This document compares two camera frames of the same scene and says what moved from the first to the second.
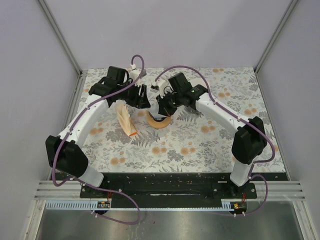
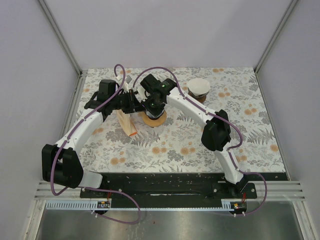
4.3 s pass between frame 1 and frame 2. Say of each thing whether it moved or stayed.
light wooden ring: moved
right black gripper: moved
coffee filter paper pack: stayed
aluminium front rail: stayed
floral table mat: stayed
